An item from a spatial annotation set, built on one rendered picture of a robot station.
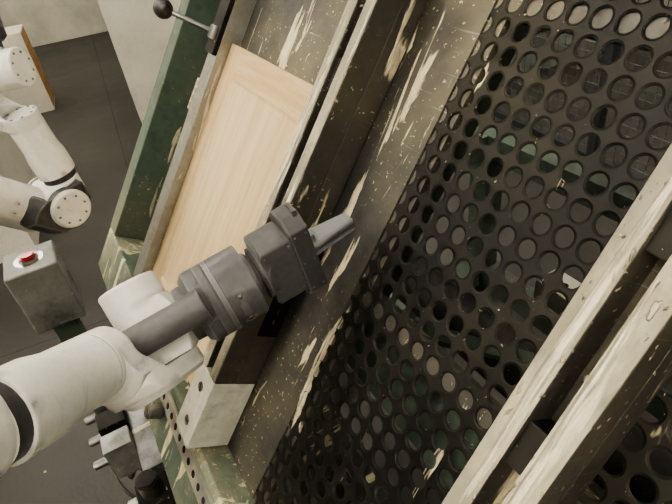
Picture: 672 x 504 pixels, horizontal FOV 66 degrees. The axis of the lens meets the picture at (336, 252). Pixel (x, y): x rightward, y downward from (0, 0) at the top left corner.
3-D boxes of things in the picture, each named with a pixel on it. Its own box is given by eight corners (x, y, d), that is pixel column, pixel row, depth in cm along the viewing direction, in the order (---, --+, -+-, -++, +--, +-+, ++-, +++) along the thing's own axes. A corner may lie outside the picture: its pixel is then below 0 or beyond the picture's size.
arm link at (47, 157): (57, 121, 95) (108, 204, 108) (33, 111, 101) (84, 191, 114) (2, 151, 90) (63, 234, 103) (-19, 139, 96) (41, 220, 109)
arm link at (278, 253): (339, 301, 63) (252, 354, 60) (303, 262, 70) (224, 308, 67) (310, 221, 55) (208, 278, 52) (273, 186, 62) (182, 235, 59)
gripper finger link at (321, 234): (356, 226, 63) (313, 251, 61) (343, 215, 65) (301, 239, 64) (353, 216, 62) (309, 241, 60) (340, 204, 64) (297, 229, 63)
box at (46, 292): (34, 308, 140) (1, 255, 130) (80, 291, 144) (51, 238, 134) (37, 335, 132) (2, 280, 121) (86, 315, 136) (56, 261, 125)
